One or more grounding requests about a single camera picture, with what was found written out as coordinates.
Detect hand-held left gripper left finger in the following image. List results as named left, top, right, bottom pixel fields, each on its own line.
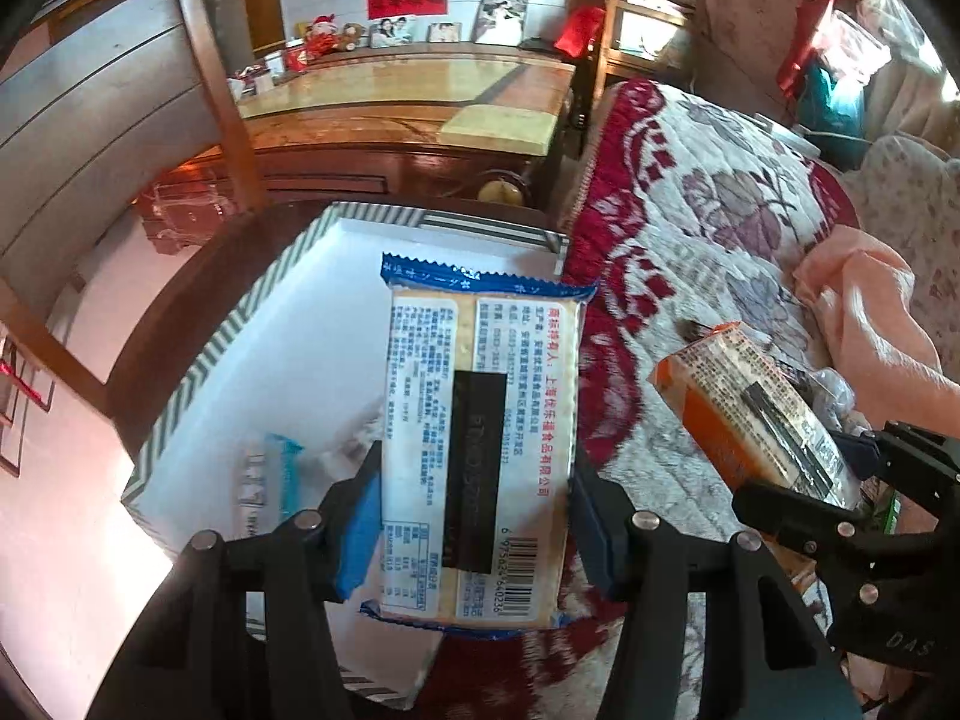
left=112, top=441, right=387, bottom=720

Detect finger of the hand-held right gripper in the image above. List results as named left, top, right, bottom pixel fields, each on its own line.
left=834, top=421, right=960, bottom=500
left=733, top=484, right=901, bottom=556

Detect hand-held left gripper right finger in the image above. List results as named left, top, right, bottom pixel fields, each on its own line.
left=568, top=457, right=863, bottom=720

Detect small light blue packet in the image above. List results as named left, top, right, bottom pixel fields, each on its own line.
left=236, top=431, right=305, bottom=533

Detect orange cracker packet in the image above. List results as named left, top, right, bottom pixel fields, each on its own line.
left=651, top=321, right=860, bottom=515

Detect white striped cardboard box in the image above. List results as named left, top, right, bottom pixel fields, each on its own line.
left=120, top=201, right=571, bottom=710

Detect blue cracker packet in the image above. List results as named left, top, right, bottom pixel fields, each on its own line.
left=358, top=251, right=599, bottom=640

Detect pink cloth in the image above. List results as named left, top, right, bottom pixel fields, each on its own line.
left=793, top=225, right=960, bottom=541

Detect white floral bedding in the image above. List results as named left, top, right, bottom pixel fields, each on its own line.
left=840, top=135, right=960, bottom=361

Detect red floral quilted blanket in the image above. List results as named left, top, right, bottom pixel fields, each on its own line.
left=330, top=79, right=923, bottom=720

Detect teal bag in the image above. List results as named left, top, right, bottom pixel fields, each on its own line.
left=799, top=64, right=863, bottom=128

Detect red plastic bag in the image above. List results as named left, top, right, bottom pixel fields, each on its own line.
left=135, top=161, right=252, bottom=248

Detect wooden cabinet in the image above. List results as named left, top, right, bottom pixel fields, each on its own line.
left=135, top=41, right=578, bottom=241

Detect pale yellow pad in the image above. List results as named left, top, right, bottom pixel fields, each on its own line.
left=439, top=106, right=560, bottom=155

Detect red ribbon cloth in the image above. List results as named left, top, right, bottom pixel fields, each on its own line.
left=776, top=0, right=833, bottom=98

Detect white cups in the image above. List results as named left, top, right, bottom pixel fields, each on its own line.
left=229, top=67, right=275, bottom=98

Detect red plush toy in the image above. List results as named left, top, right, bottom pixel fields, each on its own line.
left=304, top=13, right=338, bottom=57

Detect wooden rack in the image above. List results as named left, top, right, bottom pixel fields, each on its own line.
left=596, top=0, right=706, bottom=83

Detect red cloth on rack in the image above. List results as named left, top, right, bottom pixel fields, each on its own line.
left=559, top=7, right=605, bottom=59

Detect medium framed photo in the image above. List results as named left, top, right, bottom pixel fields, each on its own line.
left=369, top=16, right=416, bottom=48

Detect large framed photo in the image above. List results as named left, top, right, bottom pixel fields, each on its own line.
left=472, top=0, right=528, bottom=46

